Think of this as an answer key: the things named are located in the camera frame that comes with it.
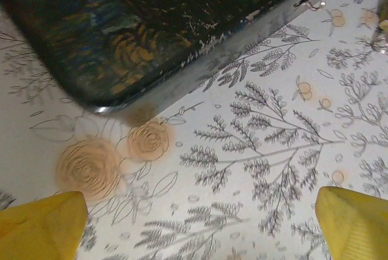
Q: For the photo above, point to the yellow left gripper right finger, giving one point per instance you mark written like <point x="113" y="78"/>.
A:
<point x="357" y="229"/>

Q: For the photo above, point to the starry night painted box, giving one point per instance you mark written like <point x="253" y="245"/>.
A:
<point x="151" y="14"/>

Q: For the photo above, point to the floral tablecloth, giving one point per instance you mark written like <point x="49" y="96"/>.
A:
<point x="242" y="151"/>

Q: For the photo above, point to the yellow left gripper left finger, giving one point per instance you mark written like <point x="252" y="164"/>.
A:
<point x="39" y="229"/>

